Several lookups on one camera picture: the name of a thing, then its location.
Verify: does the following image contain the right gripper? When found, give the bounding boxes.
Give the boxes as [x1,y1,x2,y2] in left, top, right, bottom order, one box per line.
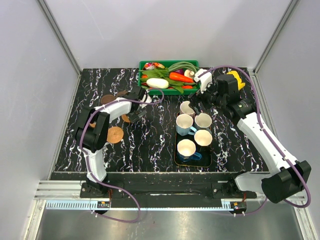
[188,78,227,116]

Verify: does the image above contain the light brown wooden coaster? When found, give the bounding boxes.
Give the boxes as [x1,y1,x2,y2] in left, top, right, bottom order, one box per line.
[89,122,96,128]
[121,114,131,123]

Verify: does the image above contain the grey blue cup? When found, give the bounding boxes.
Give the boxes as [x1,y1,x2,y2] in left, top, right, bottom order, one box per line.
[194,112,212,130]

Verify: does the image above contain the pink cup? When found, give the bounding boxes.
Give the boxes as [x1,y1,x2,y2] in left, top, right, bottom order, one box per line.
[179,100,196,118]

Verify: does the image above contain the dark walnut coaster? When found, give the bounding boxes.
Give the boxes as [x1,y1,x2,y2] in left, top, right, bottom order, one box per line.
[115,90,128,98]
[100,94,116,105]

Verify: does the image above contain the woven rattan coaster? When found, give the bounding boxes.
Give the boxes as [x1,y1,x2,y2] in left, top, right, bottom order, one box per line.
[106,126,124,144]

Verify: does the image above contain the white cup dark body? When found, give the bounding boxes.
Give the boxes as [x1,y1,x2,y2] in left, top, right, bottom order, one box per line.
[194,129,213,152]

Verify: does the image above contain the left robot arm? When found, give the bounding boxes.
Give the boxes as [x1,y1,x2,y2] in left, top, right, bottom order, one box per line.
[74,86,152,198]

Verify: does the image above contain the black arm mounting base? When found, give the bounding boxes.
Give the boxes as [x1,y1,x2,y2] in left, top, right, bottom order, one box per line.
[49,172,266,210]

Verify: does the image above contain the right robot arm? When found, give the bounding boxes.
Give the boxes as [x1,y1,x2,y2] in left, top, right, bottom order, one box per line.
[189,72,312,207]

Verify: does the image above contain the light blue cup left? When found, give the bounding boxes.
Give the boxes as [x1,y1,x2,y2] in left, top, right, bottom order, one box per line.
[176,114,197,136]

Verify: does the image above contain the dark blue cup front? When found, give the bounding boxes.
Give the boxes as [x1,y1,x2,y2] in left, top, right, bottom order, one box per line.
[177,139,202,162]

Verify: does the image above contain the green plastic vegetable tray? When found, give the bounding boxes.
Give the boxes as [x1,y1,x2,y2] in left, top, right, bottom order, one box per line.
[138,60,200,96]

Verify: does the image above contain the white mushroom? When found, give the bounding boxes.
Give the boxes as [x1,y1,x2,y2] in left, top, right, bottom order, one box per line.
[184,69,195,78]

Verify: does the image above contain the white radish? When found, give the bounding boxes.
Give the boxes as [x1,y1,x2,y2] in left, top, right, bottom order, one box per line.
[146,78,169,89]

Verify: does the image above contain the purple onion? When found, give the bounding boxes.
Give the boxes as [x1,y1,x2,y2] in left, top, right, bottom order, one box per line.
[174,68,185,75]

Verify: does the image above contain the orange carrot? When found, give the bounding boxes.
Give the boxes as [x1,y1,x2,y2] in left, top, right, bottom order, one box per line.
[169,72,194,84]

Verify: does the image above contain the green long beans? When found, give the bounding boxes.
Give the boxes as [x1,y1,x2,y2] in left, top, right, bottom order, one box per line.
[168,61,200,73]

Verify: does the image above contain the yellow napa cabbage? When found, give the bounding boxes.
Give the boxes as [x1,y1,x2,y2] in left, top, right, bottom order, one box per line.
[227,70,246,91]

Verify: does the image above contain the leafy green vegetable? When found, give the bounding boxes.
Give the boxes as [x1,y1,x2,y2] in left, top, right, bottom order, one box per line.
[139,69,185,95]

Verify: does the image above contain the colourful snack packet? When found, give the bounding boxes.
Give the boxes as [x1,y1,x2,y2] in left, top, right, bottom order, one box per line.
[142,62,166,71]

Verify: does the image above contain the black serving tray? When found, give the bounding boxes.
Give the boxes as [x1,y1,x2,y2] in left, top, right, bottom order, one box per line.
[174,121,212,168]

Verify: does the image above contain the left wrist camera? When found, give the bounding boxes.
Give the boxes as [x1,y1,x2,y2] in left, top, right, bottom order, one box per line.
[140,91,152,108]

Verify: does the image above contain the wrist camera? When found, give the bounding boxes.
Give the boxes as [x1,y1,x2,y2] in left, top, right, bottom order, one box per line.
[193,68,213,94]
[140,91,152,108]

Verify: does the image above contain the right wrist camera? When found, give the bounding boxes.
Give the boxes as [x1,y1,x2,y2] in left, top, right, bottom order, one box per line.
[193,68,213,94]

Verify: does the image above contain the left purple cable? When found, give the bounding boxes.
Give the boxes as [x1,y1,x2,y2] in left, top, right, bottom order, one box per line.
[79,86,165,223]

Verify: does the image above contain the purple cable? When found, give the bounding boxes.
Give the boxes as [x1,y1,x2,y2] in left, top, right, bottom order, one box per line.
[79,86,165,223]
[198,65,312,217]

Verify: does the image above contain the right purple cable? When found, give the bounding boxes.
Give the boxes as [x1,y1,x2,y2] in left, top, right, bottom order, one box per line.
[198,65,312,217]

